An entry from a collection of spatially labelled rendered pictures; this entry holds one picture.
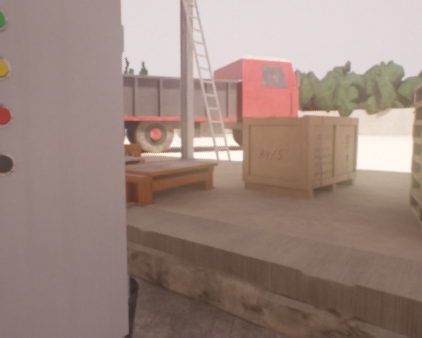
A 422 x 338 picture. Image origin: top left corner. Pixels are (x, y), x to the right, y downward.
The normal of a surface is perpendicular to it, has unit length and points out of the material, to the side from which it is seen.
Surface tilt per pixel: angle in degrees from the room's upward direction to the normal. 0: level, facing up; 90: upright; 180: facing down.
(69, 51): 90
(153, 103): 90
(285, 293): 90
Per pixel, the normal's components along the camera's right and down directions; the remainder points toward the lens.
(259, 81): 0.36, 0.02
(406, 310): -0.61, 0.09
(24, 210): 0.81, 0.05
